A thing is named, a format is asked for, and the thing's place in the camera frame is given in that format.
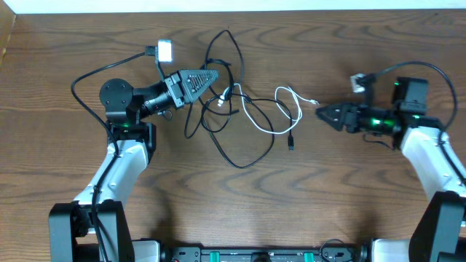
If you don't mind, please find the black USB cable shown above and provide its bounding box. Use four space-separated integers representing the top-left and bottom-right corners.
183 29 295 170

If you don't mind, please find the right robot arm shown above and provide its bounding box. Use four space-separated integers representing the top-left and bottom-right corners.
316 75 465 261

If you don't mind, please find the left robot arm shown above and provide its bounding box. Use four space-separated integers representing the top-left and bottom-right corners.
49 69 219 261

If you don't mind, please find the right camera cable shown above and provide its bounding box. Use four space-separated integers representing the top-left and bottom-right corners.
371 60 466 186

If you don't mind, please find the camera cable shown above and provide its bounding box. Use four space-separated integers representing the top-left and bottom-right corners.
70 52 149 262
371 60 466 186

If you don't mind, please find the left camera cable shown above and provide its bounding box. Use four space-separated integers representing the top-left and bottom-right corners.
70 52 149 262

